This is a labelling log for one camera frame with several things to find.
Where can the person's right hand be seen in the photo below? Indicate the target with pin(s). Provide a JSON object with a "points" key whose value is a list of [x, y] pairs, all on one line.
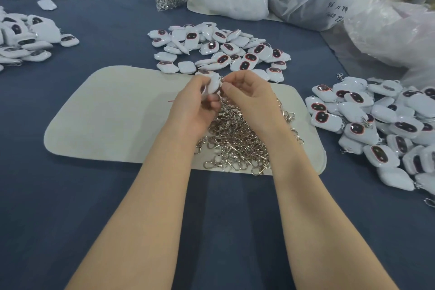
{"points": [[257, 106]]}

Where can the cream felt work mat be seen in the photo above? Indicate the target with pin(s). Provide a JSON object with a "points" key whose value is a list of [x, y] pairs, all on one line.
{"points": [[102, 116]]}

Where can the person's left forearm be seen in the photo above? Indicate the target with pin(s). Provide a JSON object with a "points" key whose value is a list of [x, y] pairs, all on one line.
{"points": [[139, 222]]}

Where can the person's left hand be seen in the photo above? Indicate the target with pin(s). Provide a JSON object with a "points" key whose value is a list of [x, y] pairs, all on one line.
{"points": [[192, 109]]}

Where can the crumpled clear plastic bag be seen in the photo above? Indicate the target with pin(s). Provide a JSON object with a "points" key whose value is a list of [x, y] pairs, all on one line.
{"points": [[399, 31]]}

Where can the person's right forearm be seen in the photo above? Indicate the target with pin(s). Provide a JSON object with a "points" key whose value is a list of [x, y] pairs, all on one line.
{"points": [[330, 222]]}

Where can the white fob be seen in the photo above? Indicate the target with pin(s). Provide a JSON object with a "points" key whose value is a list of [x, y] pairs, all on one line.
{"points": [[213, 84]]}

